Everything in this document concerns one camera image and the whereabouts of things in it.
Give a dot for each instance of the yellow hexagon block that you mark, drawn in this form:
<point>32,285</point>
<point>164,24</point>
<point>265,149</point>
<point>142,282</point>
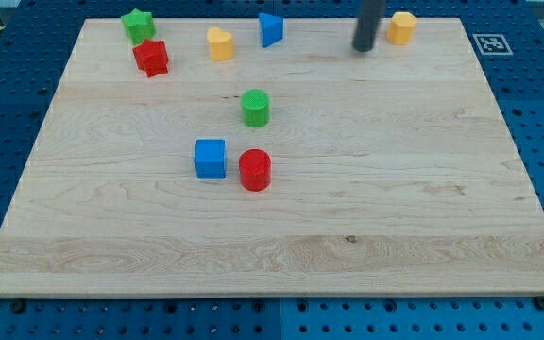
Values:
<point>401,28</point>

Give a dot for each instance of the light wooden board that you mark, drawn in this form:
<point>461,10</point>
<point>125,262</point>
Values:
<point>393,173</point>

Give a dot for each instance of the red cylinder block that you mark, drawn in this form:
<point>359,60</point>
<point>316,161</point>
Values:
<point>255,170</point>

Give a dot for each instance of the blue cube block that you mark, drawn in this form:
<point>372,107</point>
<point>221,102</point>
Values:
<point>210,158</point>

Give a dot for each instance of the green cylinder block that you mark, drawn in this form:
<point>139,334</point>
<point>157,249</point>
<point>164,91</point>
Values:
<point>255,106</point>

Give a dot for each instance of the yellow heart block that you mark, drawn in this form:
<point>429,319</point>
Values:
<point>221,44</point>

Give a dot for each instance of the blue triangle block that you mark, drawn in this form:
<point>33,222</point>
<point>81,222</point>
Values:
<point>271,29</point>

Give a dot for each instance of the red star block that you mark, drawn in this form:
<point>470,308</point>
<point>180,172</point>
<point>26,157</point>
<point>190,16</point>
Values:
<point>151,57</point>

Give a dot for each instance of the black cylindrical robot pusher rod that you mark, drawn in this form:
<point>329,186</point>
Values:
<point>368,19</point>

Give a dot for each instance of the green star block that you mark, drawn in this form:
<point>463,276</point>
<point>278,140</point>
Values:
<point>139,25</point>

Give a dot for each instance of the white fiducial marker tag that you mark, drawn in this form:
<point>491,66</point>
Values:
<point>491,44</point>

